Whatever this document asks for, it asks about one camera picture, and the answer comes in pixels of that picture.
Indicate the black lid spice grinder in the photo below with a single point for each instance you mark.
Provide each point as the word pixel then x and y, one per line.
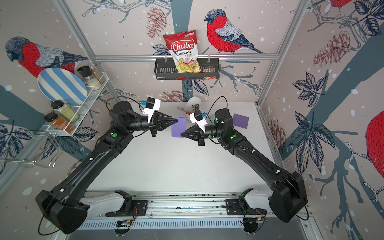
pixel 92 82

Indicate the orange sauce jar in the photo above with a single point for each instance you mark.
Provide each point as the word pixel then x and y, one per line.
pixel 59 122

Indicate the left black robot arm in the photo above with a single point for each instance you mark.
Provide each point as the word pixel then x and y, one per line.
pixel 64 207

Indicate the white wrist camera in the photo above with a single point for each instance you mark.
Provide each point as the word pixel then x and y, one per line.
pixel 199 118
pixel 150 106

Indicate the blue white striped plate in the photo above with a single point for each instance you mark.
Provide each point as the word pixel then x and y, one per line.
pixel 61 85

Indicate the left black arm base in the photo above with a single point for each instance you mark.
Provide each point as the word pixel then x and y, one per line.
pixel 129 207

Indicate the red handled tool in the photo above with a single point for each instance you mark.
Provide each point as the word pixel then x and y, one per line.
pixel 183 110

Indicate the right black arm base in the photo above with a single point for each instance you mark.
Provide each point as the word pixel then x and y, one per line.
pixel 249 202

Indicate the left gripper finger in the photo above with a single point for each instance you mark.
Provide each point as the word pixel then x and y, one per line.
pixel 164 124
pixel 163 118

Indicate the small seed spice jar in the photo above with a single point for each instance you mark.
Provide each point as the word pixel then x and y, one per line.
pixel 97 73

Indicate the white wire wall shelf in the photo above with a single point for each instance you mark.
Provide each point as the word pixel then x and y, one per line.
pixel 82 110

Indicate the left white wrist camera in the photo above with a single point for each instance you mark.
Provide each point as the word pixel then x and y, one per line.
pixel 150 106

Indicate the black hanging wire basket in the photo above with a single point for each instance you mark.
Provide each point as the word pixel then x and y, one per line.
pixel 166 70

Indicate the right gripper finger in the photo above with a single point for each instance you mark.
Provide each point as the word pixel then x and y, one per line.
pixel 190 136
pixel 192 130

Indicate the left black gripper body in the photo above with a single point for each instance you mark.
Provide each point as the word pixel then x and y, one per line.
pixel 139 124

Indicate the red Chuba chips bag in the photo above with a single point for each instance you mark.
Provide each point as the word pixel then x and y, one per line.
pixel 183 48

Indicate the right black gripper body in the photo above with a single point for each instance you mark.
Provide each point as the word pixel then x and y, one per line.
pixel 211 132

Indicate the green sauce jar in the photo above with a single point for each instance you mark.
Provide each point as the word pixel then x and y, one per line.
pixel 65 110

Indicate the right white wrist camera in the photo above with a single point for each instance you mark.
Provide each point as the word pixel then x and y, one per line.
pixel 199 118

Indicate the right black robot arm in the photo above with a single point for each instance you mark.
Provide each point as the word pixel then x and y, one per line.
pixel 288 189

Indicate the white utensil cup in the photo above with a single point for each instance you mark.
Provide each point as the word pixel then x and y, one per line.
pixel 193 104

